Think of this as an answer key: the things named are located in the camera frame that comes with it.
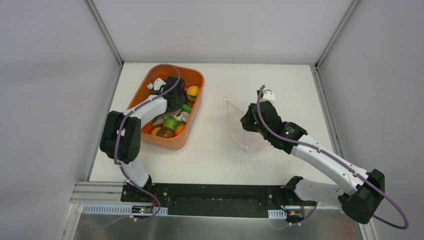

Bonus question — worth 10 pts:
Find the clear zip top bag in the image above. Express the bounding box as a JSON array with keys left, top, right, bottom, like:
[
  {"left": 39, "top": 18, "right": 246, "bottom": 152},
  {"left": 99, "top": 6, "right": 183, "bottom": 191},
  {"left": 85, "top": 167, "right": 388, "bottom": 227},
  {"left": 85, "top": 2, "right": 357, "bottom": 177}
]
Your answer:
[{"left": 225, "top": 98, "right": 272, "bottom": 154}]

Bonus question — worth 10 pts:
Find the grey toy fish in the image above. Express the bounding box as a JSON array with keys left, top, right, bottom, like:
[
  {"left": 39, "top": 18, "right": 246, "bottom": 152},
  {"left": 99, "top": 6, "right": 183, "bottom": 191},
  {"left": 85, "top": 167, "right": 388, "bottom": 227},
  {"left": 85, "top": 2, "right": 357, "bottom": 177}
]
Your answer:
[{"left": 151, "top": 111, "right": 180, "bottom": 126}]

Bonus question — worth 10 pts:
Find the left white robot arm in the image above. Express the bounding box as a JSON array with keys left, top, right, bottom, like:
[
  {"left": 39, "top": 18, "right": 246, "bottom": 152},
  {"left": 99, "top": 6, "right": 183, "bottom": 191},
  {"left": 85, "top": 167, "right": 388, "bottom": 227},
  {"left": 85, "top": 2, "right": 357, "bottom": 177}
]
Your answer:
[{"left": 99, "top": 76, "right": 186, "bottom": 203}]

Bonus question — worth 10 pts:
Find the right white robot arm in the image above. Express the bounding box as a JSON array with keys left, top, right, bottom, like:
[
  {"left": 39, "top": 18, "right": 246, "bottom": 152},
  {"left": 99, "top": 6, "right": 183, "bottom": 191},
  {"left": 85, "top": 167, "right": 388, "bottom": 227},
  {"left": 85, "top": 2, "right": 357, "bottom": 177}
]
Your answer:
[{"left": 240, "top": 101, "right": 385, "bottom": 224}]

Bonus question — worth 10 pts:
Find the white mushroom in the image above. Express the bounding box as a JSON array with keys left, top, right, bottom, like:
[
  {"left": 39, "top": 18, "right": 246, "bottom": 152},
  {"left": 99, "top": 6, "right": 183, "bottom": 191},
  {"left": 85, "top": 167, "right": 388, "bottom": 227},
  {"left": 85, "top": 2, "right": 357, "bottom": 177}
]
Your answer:
[{"left": 173, "top": 111, "right": 190, "bottom": 123}]

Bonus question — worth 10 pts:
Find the orange fruit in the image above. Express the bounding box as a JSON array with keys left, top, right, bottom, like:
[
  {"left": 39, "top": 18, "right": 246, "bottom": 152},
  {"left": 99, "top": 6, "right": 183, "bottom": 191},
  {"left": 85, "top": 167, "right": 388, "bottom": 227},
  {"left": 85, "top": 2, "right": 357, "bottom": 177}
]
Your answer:
[{"left": 186, "top": 85, "right": 200, "bottom": 102}]

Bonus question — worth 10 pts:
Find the green lime fruit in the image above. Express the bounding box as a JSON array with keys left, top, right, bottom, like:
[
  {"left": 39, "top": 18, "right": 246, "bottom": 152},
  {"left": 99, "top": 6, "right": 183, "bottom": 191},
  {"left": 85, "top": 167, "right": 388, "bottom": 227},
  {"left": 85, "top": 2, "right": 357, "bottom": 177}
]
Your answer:
[{"left": 162, "top": 117, "right": 180, "bottom": 132}]

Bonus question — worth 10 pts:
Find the small orange tangerine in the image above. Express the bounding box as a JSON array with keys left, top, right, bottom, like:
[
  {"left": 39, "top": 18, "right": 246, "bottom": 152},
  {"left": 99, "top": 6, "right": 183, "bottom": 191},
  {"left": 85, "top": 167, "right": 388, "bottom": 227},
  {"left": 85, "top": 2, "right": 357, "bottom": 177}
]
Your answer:
[{"left": 174, "top": 124, "right": 186, "bottom": 136}]

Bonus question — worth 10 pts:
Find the orange plastic basket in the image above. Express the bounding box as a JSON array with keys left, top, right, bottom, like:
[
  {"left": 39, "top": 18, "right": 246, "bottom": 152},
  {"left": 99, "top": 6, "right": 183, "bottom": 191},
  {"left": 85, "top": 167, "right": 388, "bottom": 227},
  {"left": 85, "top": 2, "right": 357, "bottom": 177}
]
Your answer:
[{"left": 128, "top": 64, "right": 205, "bottom": 150}]

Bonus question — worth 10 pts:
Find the brown chestnut ball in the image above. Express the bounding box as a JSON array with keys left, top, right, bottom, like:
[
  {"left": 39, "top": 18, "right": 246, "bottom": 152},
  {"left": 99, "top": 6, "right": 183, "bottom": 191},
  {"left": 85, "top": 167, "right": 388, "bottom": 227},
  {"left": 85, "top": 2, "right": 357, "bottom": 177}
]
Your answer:
[{"left": 155, "top": 127, "right": 175, "bottom": 139}]

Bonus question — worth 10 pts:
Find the yellow lemon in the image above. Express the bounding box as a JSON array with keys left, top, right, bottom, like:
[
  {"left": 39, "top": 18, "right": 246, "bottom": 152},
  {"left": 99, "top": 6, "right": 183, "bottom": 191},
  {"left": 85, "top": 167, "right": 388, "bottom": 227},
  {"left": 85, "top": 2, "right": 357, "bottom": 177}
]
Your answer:
[{"left": 151, "top": 127, "right": 161, "bottom": 136}]

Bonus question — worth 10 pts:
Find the red tomato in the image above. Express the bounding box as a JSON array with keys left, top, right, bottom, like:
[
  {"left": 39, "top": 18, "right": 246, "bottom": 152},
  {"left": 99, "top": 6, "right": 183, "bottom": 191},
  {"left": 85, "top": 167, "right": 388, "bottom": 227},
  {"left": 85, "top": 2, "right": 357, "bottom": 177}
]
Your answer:
[{"left": 141, "top": 122, "right": 155, "bottom": 135}]

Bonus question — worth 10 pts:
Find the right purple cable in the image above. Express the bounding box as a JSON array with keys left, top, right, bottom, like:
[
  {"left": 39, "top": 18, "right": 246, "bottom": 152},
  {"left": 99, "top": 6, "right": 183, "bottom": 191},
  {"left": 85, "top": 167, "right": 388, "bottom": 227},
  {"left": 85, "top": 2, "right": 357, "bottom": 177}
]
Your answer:
[{"left": 256, "top": 84, "right": 410, "bottom": 230}]

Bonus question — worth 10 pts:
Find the purple cable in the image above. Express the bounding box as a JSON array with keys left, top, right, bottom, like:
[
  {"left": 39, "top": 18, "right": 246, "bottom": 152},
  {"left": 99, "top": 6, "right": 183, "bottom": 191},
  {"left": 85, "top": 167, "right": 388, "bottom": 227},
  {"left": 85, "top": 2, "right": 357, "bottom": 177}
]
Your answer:
[
  {"left": 256, "top": 84, "right": 410, "bottom": 230},
  {"left": 82, "top": 63, "right": 182, "bottom": 231}
]

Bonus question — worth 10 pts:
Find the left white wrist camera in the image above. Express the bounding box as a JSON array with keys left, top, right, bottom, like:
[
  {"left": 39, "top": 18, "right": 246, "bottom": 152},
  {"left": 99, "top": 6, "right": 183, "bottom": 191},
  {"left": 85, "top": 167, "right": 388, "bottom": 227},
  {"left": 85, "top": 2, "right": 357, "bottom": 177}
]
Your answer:
[{"left": 147, "top": 77, "right": 166, "bottom": 91}]

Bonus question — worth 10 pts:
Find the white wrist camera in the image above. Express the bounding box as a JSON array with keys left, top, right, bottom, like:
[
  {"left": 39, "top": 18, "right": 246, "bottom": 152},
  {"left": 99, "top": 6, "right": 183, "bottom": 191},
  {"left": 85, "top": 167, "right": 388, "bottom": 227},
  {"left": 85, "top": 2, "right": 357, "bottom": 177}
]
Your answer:
[
  {"left": 259, "top": 87, "right": 276, "bottom": 104},
  {"left": 147, "top": 77, "right": 166, "bottom": 91}
]

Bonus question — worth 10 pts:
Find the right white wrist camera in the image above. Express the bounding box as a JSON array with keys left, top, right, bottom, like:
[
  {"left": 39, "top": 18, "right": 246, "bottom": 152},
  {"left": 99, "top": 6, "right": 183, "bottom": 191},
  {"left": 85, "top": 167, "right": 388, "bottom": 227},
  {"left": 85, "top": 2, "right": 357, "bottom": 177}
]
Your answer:
[{"left": 259, "top": 87, "right": 276, "bottom": 104}]

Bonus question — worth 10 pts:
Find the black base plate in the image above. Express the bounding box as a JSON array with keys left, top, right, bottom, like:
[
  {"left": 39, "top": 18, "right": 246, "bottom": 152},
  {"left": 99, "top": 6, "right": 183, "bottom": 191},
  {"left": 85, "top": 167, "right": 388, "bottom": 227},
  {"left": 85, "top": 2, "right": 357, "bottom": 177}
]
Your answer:
[{"left": 120, "top": 183, "right": 315, "bottom": 218}]

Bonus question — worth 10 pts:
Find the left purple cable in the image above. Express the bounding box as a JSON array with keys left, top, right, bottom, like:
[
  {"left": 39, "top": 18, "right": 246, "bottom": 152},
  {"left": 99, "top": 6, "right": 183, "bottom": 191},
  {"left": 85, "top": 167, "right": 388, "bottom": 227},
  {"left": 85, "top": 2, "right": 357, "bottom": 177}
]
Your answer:
[{"left": 82, "top": 63, "right": 182, "bottom": 231}]

